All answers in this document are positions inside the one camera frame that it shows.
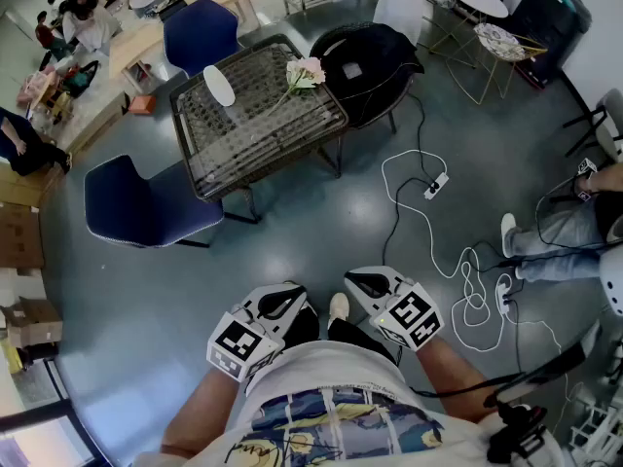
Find person's left forearm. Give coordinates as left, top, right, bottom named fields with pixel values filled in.
left=159, top=365, right=250, bottom=459

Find low wooden platform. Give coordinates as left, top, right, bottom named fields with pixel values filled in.
left=55, top=90, right=131, bottom=158

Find black wicker chair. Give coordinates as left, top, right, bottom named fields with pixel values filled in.
left=309, top=21, right=425, bottom=135

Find wicker glass-topped table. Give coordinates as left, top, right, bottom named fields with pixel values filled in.
left=168, top=33, right=350, bottom=226

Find person's white shoe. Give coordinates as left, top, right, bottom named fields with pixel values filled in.
left=327, top=292, right=351, bottom=330

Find white helmet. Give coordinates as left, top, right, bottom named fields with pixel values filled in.
left=598, top=248, right=623, bottom=318

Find blue chair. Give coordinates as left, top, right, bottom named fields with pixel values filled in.
left=83, top=153, right=226, bottom=251
left=163, top=0, right=243, bottom=80

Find black stool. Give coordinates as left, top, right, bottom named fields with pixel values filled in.
left=563, top=88, right=623, bottom=164

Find person's right forearm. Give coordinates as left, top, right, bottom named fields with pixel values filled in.
left=414, top=334, right=505, bottom=425

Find black bin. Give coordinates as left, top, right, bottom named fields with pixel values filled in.
left=508, top=0, right=594, bottom=90

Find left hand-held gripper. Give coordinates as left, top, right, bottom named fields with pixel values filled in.
left=206, top=283, right=310, bottom=383

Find white printed t-shirt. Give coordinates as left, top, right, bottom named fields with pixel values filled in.
left=128, top=341, right=566, bottom=467

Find white cable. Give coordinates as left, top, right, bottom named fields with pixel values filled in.
left=381, top=149, right=507, bottom=354

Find black strap harness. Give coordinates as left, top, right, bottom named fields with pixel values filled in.
left=484, top=342, right=588, bottom=462

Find open cardboard box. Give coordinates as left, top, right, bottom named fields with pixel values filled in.
left=0, top=297, right=64, bottom=350

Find person's black trousers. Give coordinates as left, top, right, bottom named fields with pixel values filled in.
left=281, top=304, right=401, bottom=365

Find white power strip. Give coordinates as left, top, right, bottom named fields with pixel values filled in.
left=422, top=171, right=451, bottom=201
left=495, top=282, right=513, bottom=318

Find flat cardboard box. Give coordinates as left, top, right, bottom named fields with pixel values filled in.
left=0, top=201, right=46, bottom=270

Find white fabric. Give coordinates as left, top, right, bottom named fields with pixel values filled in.
left=372, top=0, right=425, bottom=47

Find white wire rack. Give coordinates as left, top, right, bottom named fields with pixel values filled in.
left=567, top=391, right=623, bottom=467

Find orange box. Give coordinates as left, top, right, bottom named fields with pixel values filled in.
left=128, top=93, right=158, bottom=115

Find black bag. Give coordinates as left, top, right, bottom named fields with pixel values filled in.
left=61, top=59, right=101, bottom=99

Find pink flowers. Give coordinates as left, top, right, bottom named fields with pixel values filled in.
left=266, top=56, right=326, bottom=119

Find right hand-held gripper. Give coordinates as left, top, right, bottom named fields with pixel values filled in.
left=344, top=266, right=445, bottom=352

